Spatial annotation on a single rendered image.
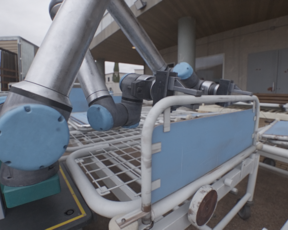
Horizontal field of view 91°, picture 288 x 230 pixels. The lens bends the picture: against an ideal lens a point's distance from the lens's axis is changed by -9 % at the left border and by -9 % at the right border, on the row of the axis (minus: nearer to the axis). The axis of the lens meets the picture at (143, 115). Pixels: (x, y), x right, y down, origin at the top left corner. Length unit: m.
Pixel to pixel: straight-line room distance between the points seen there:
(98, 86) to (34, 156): 0.30
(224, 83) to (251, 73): 5.88
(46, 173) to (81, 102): 1.80
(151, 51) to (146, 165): 0.60
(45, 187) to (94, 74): 0.41
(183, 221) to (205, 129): 0.27
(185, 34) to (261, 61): 2.79
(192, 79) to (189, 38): 4.88
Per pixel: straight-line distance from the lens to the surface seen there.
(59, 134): 0.38
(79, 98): 2.31
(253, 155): 0.98
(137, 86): 0.48
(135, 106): 0.61
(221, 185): 0.68
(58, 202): 0.83
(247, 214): 1.23
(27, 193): 0.62
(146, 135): 0.31
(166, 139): 0.37
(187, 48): 5.59
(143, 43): 0.79
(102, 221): 1.16
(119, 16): 0.76
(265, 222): 1.33
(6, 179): 0.62
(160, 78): 0.49
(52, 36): 0.45
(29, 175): 0.59
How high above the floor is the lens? 0.79
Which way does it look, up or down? 8 degrees down
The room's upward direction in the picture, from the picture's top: straight up
